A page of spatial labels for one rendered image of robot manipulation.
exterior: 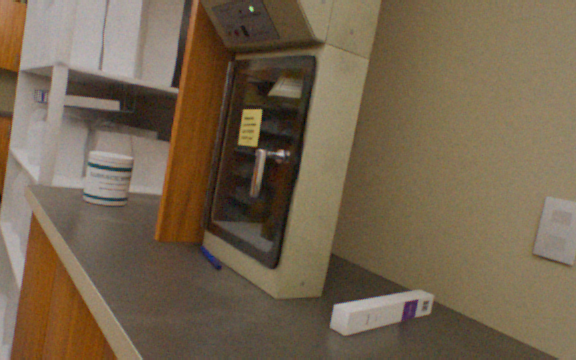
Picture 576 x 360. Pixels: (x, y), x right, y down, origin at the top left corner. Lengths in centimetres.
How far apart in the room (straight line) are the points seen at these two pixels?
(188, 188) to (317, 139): 41
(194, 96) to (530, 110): 72
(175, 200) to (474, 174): 69
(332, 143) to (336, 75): 12
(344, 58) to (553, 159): 45
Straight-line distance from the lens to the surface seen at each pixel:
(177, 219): 113
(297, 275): 87
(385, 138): 126
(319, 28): 83
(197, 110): 111
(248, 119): 96
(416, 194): 118
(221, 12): 101
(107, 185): 145
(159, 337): 66
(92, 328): 92
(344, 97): 86
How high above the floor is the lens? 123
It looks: 5 degrees down
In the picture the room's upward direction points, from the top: 11 degrees clockwise
